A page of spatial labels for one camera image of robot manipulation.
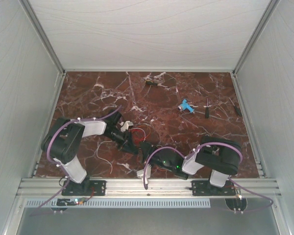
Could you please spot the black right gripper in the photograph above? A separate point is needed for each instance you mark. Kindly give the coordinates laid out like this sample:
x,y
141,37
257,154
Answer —
x,y
146,149

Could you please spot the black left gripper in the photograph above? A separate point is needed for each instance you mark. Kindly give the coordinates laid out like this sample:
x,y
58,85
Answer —
x,y
127,144

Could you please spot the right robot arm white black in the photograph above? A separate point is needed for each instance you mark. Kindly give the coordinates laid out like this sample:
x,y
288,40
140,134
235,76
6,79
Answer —
x,y
222,156

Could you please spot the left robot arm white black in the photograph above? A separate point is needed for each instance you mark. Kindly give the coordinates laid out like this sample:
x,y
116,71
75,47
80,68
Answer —
x,y
61,143

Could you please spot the yellow black screwdriver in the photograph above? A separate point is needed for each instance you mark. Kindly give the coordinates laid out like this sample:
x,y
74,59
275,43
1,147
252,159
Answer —
x,y
152,83

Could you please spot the black small tool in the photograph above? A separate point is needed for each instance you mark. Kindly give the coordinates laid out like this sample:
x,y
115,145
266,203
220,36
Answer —
x,y
236,108

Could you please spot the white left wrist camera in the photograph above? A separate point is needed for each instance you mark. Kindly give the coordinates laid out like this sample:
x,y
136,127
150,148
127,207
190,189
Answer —
x,y
125,125

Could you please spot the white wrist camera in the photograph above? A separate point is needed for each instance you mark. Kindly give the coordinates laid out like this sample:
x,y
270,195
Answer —
x,y
147,172
125,125

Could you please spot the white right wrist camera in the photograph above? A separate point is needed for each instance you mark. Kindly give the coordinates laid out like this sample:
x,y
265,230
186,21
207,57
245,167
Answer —
x,y
147,172

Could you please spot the black handle screwdriver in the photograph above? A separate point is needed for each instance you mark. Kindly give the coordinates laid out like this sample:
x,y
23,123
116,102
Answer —
x,y
207,106

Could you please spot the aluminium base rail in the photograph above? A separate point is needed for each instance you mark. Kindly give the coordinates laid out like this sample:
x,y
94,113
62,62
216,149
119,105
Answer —
x,y
133,188

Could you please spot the grey slotted cable duct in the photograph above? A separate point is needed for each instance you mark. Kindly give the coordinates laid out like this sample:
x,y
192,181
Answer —
x,y
131,203

